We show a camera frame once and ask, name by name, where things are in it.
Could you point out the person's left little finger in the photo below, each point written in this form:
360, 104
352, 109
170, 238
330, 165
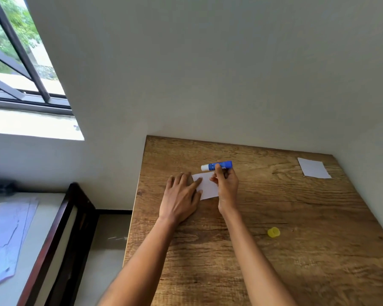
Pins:
169, 182

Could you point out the blue glue stick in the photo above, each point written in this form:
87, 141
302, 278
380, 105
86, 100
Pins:
217, 166

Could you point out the yellow glue stick cap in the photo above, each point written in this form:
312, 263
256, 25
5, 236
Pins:
273, 232

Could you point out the pale blue paper sheets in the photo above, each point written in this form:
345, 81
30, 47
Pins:
6, 235

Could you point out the white paper sheet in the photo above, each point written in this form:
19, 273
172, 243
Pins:
314, 168
209, 186

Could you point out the person's right thumb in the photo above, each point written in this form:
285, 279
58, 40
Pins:
213, 179

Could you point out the person's left forearm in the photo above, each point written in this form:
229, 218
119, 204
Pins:
140, 267

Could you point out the dark metal window frame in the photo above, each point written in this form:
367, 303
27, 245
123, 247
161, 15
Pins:
16, 60

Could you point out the white mattress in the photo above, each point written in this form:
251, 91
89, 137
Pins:
22, 251

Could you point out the person's left thumb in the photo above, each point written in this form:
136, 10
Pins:
198, 196

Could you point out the person's right forearm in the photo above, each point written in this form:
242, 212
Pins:
255, 261

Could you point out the person's left middle finger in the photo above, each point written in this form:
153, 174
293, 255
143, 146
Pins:
189, 179

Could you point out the dark wooden bed frame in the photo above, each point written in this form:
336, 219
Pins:
60, 248

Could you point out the person's left hand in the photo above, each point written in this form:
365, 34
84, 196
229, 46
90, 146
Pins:
178, 200

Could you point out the person's right hand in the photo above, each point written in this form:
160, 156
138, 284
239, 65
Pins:
228, 187

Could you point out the black device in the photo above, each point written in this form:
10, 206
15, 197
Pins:
0, 187

